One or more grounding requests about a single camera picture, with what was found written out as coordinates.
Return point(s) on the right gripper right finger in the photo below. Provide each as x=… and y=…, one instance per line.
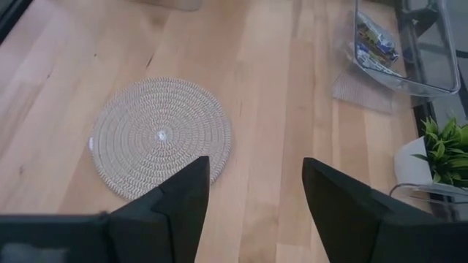
x=347, y=219

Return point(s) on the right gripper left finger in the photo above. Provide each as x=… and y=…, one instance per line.
x=175, y=219

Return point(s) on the blue granola bar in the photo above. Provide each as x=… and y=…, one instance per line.
x=371, y=31
x=373, y=64
x=385, y=49

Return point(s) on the clear plastic bin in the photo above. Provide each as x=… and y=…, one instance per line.
x=438, y=188
x=431, y=73

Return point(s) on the spiky plant in white pot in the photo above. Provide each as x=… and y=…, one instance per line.
x=446, y=153

